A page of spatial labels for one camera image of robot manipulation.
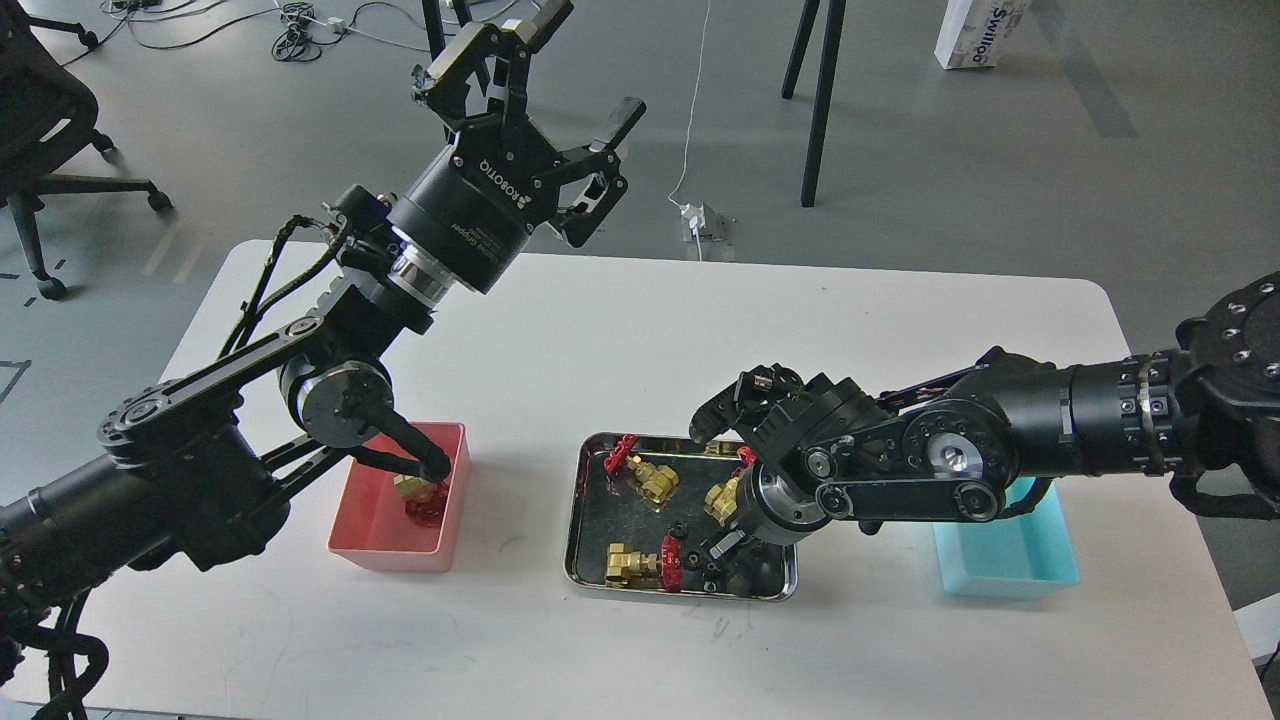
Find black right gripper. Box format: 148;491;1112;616
690;366;890;566

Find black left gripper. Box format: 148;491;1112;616
388;1;646;296

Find brass valve red handwheel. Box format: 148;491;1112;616
393;474;451;527

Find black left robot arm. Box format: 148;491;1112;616
3;1;645;719

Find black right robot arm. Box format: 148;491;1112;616
689;274;1279;546

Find brass valve right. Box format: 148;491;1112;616
703;445;756;528

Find brass valve top middle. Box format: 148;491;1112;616
603;433;680;512

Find brass valve bottom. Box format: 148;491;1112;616
604;534;684;593

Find light blue plastic box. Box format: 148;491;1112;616
932;488;1080;600

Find pink plastic box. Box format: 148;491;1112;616
328;421;471;571

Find white cardboard box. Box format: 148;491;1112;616
934;1;1032;70

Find steel metal tray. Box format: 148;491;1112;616
564;433;797;601

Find black stand leg left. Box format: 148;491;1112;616
420;0;472;59

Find black stand leg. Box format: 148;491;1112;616
420;0;472;59
780;1;847;208

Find white power adapter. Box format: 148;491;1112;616
678;202;728;243

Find black stand leg right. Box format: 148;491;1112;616
780;1;847;208

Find black office chair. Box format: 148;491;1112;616
1;1;172;300

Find white cable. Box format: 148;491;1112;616
668;0;714;263

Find black floor cables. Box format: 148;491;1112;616
100;0;442;65

